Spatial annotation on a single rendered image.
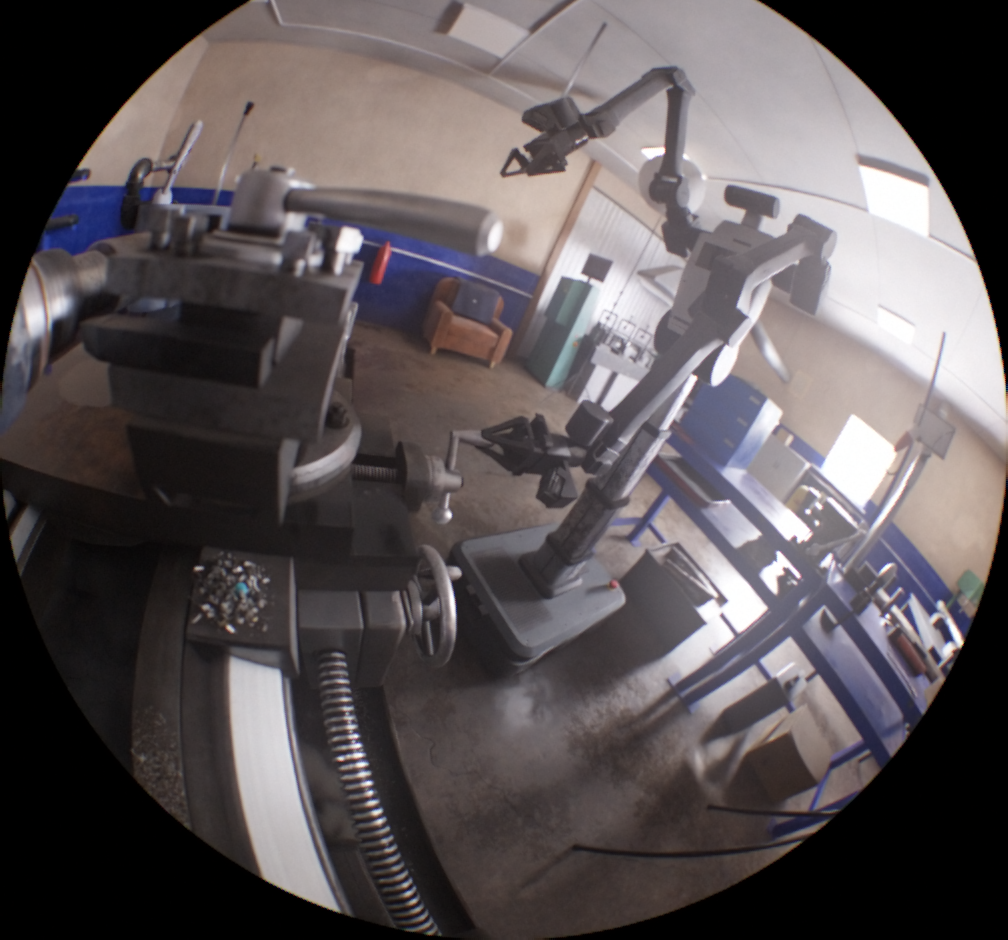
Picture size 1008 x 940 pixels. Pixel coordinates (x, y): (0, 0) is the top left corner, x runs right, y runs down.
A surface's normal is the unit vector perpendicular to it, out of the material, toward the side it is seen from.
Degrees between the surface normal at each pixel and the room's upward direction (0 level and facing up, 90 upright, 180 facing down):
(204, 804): 0
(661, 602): 90
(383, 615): 0
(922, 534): 90
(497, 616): 45
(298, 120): 90
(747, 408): 90
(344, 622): 0
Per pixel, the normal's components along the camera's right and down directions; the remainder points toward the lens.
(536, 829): 0.38, -0.82
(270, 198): 0.52, 0.57
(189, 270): 0.33, 0.55
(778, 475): -0.85, -0.13
